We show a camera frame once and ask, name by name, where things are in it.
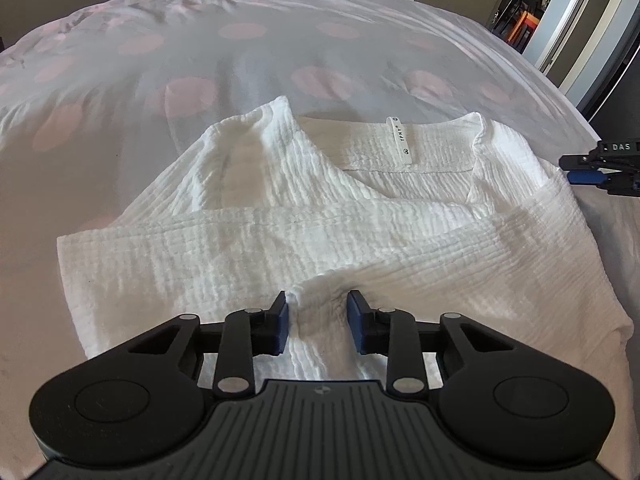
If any dark chair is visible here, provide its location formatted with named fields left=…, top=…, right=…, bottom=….
left=497, top=0, right=533, bottom=26

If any bed with pink dotted cover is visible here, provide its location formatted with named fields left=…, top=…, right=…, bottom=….
left=0, top=0, right=640, bottom=466

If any white crinkled shirt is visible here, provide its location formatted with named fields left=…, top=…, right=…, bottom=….
left=56, top=95, right=637, bottom=383

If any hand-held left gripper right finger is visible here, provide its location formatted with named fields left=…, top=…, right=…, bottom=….
left=346, top=289, right=523, bottom=397

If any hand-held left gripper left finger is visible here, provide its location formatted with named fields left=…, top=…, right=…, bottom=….
left=117, top=292, right=291, bottom=397

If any white door frame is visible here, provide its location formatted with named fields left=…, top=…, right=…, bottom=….
left=535, top=0, right=640, bottom=126

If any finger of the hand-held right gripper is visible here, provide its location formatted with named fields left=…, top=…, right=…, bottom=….
left=559, top=154, right=620, bottom=186

